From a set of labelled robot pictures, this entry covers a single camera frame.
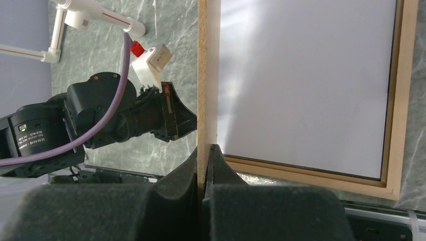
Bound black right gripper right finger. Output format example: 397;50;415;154
201;144;354;240

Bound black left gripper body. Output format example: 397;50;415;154
126;84;173;142

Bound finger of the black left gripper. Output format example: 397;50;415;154
161;82;196;116
171;109;197;140

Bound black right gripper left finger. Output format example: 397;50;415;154
1;151;201;240

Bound wooden picture frame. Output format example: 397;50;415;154
224;1;418;200

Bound brown backing board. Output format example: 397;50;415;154
196;0;221;199

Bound glossy room photo print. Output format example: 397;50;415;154
218;1;396;179

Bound white PVC pipe stand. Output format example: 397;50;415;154
1;0;146;63

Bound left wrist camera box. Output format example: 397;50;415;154
130;41;173;93

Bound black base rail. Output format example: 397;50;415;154
49;166;163;184

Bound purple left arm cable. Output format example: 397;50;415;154
0;32;135;167

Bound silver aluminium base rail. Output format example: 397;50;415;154
342;200;425;240

